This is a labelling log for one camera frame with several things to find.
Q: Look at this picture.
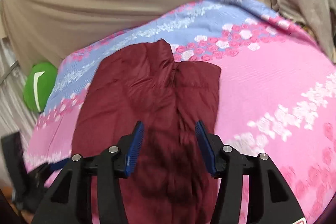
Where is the maroon quilted down jacket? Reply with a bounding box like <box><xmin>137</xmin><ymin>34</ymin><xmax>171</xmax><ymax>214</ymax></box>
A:
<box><xmin>72</xmin><ymin>40</ymin><xmax>221</xmax><ymax>223</ymax></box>

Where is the silver satin striped curtain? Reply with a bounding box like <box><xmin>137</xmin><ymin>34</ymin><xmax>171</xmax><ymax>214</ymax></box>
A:
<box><xmin>1</xmin><ymin>38</ymin><xmax>38</xmax><ymax>149</ymax></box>

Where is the pink blue floral bedspread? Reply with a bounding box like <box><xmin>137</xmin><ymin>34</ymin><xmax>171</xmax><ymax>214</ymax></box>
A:
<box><xmin>24</xmin><ymin>0</ymin><xmax>335</xmax><ymax>223</ymax></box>

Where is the green plush pillow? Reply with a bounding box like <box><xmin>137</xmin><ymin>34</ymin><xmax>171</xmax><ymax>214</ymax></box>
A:
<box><xmin>23</xmin><ymin>62</ymin><xmax>58</xmax><ymax>113</ymax></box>

